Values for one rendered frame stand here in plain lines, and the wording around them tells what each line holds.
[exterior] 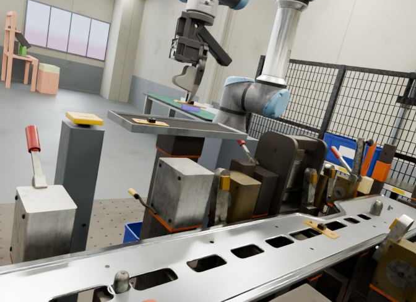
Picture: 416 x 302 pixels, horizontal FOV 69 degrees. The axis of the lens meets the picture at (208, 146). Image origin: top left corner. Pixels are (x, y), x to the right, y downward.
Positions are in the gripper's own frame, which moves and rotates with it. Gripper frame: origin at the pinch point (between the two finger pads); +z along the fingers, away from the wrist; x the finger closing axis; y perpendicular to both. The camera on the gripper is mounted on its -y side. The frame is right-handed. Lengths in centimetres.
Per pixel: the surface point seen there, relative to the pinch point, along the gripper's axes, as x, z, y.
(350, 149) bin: -37, 12, -97
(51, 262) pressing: 37, 23, 26
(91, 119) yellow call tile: 11.9, 7.6, 23.2
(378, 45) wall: -218, -90, -277
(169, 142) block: 4.2, 11.8, 4.2
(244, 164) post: 9.6, 13.6, -15.1
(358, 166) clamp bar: -5, 12, -70
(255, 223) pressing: 22.1, 23.6, -15.0
